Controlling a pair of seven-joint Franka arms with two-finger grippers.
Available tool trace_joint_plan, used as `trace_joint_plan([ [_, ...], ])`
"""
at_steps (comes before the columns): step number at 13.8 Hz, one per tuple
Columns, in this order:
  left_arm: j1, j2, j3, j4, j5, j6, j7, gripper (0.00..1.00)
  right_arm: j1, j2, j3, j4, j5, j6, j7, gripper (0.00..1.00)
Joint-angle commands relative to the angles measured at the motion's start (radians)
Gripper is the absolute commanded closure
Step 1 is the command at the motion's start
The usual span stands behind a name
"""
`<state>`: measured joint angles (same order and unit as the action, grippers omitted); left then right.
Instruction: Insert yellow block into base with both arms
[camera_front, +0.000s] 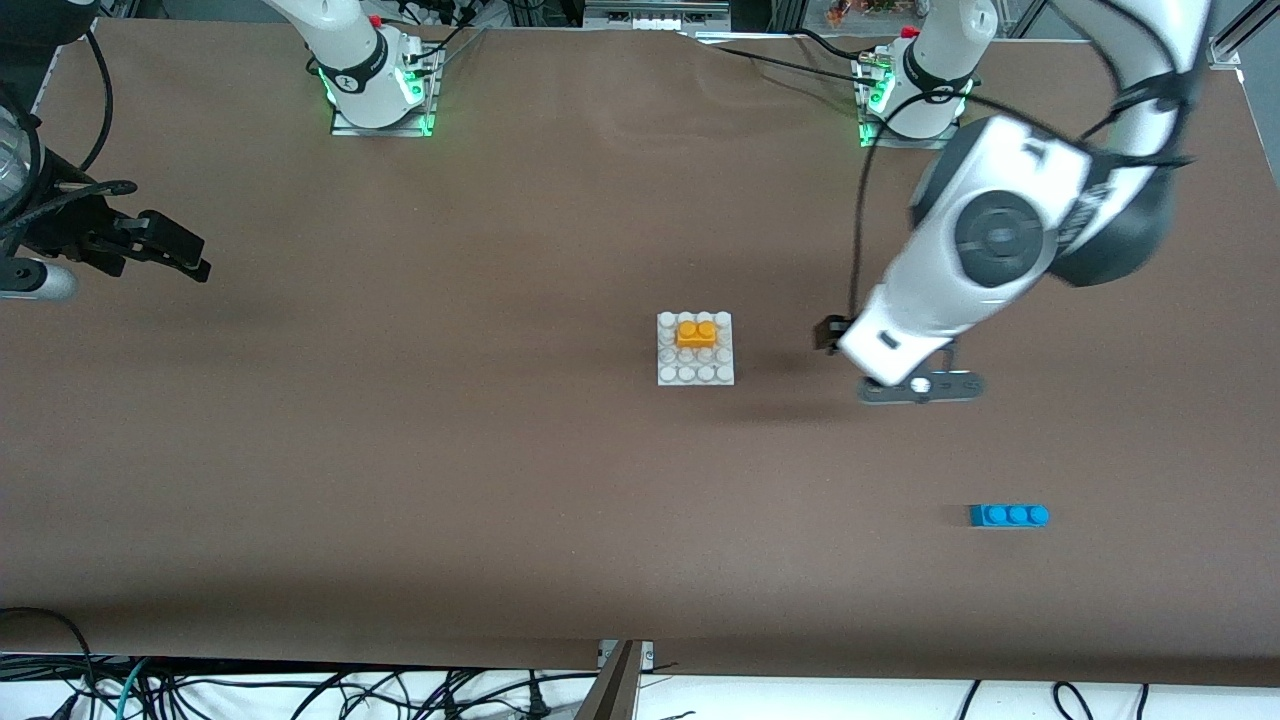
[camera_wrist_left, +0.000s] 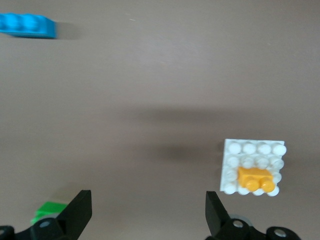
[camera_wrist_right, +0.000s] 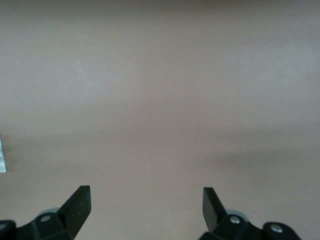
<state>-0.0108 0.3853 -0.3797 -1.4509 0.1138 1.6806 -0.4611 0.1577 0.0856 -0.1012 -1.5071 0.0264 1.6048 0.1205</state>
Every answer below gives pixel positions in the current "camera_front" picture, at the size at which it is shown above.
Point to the blue three-stud block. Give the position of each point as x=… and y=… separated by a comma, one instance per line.
x=1008, y=516

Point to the grey metal box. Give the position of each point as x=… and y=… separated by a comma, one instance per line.
x=650, y=20

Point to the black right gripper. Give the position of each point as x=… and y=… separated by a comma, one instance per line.
x=62, y=232

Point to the yellow two-stud block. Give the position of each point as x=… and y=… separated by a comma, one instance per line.
x=696, y=334

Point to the brown table cover sheet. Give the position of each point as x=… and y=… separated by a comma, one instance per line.
x=640, y=500

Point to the aluminium frame profile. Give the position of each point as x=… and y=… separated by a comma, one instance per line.
x=1222, y=52

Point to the white power strip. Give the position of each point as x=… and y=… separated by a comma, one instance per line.
x=430, y=12

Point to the dark metal beam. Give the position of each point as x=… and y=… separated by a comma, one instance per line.
x=612, y=695

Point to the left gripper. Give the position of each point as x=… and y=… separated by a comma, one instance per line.
x=829, y=335

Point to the orange red clutter item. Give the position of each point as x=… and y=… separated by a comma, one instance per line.
x=850, y=12

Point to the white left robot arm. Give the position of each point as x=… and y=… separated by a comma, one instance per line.
x=1000, y=235

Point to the white studded base plate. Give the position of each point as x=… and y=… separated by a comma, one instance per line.
x=696, y=372

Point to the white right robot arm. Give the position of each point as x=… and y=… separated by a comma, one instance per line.
x=350, y=50

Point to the silver table edge bracket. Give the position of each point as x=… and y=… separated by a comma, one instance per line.
x=648, y=655

